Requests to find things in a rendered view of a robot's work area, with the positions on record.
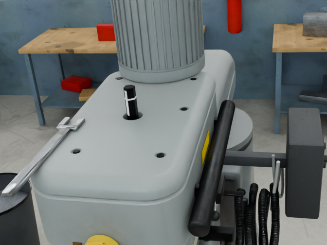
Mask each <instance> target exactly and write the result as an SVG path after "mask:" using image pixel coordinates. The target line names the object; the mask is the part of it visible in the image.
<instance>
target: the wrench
mask: <svg viewBox="0 0 327 245"><path fill-rule="evenodd" d="M69 122H70V118H69V117H65V118H64V119H63V120H62V121H61V122H60V123H59V125H58V126H57V127H56V129H57V130H58V131H57V132H56V134H55V135H54V136H53V137H52V138H51V139H50V140H49V141H48V142H47V143H46V144H45V145H44V146H43V148H42V149H41V150H40V151H39V152H38V153H37V154H36V155H35V156H34V157H33V158H32V159H31V161H30V162H29V163H28V164H27V165H26V166H25V167H24V168H23V169H22V170H21V171H20V172H19V173H18V175H17V176H16V177H15V178H14V179H13V180H12V181H11V182H10V183H9V184H8V185H7V186H6V187H5V189H4V190H3V191H2V192H1V193H0V194H1V196H4V197H14V195H15V194H16V193H17V192H18V191H19V190H20V188H21V187H22V186H23V185H24V184H25V183H26V182H27V181H28V179H29V178H30V177H31V176H32V175H33V174H34V173H35V171H36V170H37V169H38V168H39V167H40V166H41V165H42V163H43V162H44V161H45V160H46V159H47V158H48V157H49V155H50V154H51V153H52V152H53V151H54V150H55V149H56V147H57V146H58V145H59V144H60V143H61V142H62V141H63V140H64V139H65V138H66V136H67V135H68V134H69V133H70V132H71V131H77V129H79V128H80V127H81V125H82V124H83V123H84V122H85V118H79V119H78V120H77V121H76V123H75V124H74V125H67V124H68V123H69Z"/></svg>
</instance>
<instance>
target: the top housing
mask: <svg viewBox="0 0 327 245"><path fill-rule="evenodd" d="M126 85H134V86H135V90H136V99H137V107H138V115H139V118H138V119H137V120H127V110H126V103H125V96H124V86H126ZM214 117H217V101H216V83H215V80H214V78H213V76H212V75H210V74H209V73H206V72H203V71H200V72H199V73H198V74H196V75H194V76H192V77H189V78H187V79H184V80H180V81H176V82H170V83H161V84H146V83H138V82H134V81H131V80H128V79H126V78H125V77H123V76H122V75H121V74H120V72H119V71H118V72H115V73H113V74H111V75H109V76H108V77H107V78H106V79H105V80H104V82H103V83H102V84H101V85H100V86H99V88H98V89H97V90H96V91H95V92H94V93H93V95H92V96H91V97H90V98H89V99H88V100H87V101H86V102H85V104H84V105H83V106H82V107H81V108H80V109H79V111H78V112H77V113H76V114H75V115H74V117H73V118H72V119H71V120H70V122H69V123H68V124H67V125H74V124H75V123H76V121H77V120H78V119H79V118H85V122H84V123H83V124H82V125H81V127H80V128H79V129H77V131H71V132H70V133H69V134H68V135H67V136H66V138H65V139H64V140H63V141H62V142H61V143H60V144H59V145H58V146H57V147H56V149H55V150H54V151H53V152H52V153H51V154H50V155H49V157H48V158H47V159H46V160H45V161H44V162H43V163H42V165H41V166H40V167H39V168H38V169H37V170H36V171H35V173H34V174H33V175H32V176H31V182H32V184H33V189H34V193H35V197H36V202H37V206H38V210H39V214H40V218H41V222H42V226H43V230H44V234H45V236H46V238H47V240H48V242H49V243H50V244H51V245H73V242H76V243H82V245H85V244H86V242H87V240H88V239H89V238H90V237H92V236H94V235H105V236H108V237H110V238H112V239H113V240H114V241H116V242H117V244H118V245H186V243H187V242H188V239H189V237H190V234H191V233H190V232H189V230H188V223H189V219H190V215H191V211H192V208H193V205H194V202H195V184H199V183H200V178H201V175H202V171H203V168H204V164H205V161H206V157H207V153H208V150H209V146H210V142H211V139H212V135H213V131H214Z"/></svg>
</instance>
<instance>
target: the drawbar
mask: <svg viewBox="0 0 327 245"><path fill-rule="evenodd" d="M125 91H126V92H127V98H128V99H132V98H135V97H136V90H135V86H134V85H126V86H124V92H125ZM124 96H125V94H124ZM125 103H126V102H125ZM126 107H127V106H126ZM128 108H129V115H127V120H137V119H138V118H139V115H138V107H137V99H136V98H135V100H130V101H128ZM126 110H127V109H126Z"/></svg>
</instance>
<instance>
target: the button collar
mask: <svg viewBox="0 0 327 245"><path fill-rule="evenodd" d="M85 245H118V244H117V242H116V241H114V240H113V239H112V238H110V237H108V236H105V235H94V236H92V237H90V238H89V239H88V240H87V242H86V244H85Z"/></svg>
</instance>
